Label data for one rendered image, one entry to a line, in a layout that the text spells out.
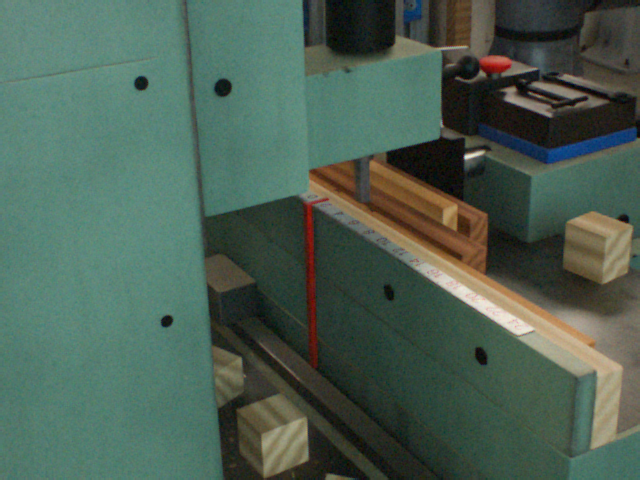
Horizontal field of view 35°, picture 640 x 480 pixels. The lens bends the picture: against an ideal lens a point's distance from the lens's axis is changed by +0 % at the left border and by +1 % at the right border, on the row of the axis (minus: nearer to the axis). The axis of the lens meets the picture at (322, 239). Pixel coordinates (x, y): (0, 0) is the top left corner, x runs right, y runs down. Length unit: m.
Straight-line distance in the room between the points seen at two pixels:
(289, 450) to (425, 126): 0.26
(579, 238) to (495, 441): 0.20
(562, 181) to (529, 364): 0.28
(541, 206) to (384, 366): 0.20
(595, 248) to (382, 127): 0.18
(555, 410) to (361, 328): 0.21
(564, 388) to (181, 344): 0.23
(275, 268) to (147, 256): 0.28
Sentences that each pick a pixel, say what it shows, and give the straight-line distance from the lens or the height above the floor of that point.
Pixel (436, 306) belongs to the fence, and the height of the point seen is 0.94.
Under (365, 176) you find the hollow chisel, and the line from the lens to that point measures 0.79.
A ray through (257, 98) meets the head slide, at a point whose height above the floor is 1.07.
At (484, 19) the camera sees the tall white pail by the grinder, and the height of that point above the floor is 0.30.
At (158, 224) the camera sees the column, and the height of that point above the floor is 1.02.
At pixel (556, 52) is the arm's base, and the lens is 1.48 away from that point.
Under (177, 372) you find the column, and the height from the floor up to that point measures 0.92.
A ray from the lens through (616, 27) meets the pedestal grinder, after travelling 4.80.
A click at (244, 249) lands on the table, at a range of 0.91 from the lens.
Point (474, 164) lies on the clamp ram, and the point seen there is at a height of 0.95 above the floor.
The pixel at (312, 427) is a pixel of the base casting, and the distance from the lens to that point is 0.79.
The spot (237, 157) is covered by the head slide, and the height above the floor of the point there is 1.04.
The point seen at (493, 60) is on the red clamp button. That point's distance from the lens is 0.90.
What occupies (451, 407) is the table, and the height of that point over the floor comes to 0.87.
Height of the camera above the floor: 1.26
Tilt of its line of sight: 25 degrees down
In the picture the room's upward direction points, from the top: 2 degrees counter-clockwise
